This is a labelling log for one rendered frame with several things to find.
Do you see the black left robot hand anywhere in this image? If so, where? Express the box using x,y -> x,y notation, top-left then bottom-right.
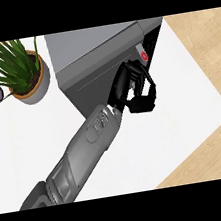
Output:
100,56 -> 161,119

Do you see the grey microwave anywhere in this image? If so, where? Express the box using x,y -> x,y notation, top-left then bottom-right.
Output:
43,16 -> 177,123

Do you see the green potted plant grey pot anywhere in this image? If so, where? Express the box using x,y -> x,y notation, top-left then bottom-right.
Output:
0,35 -> 55,111

